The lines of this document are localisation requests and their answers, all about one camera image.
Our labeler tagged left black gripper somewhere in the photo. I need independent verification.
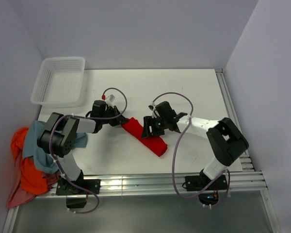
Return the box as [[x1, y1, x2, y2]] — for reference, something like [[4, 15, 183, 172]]
[[101, 105, 129, 127]]

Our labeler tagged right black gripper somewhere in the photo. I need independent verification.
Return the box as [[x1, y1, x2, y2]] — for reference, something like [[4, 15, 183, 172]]
[[141, 115, 168, 138]]

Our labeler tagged red t shirt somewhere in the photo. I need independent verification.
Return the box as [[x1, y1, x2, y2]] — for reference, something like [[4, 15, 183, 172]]
[[121, 117, 168, 157]]

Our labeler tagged blue grey t shirt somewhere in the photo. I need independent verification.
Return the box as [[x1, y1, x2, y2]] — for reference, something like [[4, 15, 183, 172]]
[[22, 120, 89, 174]]

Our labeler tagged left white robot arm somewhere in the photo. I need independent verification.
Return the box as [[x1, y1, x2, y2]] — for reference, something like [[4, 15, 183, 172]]
[[37, 100, 129, 194]]

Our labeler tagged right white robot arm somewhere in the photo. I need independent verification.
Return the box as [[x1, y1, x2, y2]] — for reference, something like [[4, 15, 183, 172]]
[[141, 101, 249, 189]]

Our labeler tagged white plastic perforated basket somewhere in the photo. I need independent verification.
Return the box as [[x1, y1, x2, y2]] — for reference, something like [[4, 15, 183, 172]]
[[31, 57, 85, 108]]

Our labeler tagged orange t shirt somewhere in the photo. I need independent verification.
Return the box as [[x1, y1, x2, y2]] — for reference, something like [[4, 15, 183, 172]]
[[11, 127, 58, 196]]

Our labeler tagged pink t shirt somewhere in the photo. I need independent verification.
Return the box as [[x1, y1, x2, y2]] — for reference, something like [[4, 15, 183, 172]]
[[6, 152, 59, 208]]

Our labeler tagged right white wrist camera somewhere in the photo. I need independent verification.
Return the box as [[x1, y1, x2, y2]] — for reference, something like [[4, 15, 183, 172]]
[[148, 103, 159, 117]]

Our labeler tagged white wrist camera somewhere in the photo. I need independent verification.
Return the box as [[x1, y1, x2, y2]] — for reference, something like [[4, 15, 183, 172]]
[[101, 95, 115, 103], [148, 103, 159, 117]]

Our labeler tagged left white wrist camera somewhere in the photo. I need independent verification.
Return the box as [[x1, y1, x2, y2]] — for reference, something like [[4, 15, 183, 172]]
[[101, 95, 115, 103]]

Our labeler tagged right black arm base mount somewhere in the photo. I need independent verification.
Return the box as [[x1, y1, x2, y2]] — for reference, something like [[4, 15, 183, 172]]
[[182, 175, 228, 205]]

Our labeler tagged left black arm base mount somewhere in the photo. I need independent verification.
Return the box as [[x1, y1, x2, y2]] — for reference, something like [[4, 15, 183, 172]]
[[55, 179, 101, 209]]

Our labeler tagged aluminium right side rail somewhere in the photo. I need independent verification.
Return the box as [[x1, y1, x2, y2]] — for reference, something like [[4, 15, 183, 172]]
[[215, 69, 256, 172]]

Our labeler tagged aluminium front rail frame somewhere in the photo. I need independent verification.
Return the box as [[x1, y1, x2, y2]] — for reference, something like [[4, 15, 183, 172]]
[[3, 172, 272, 233]]

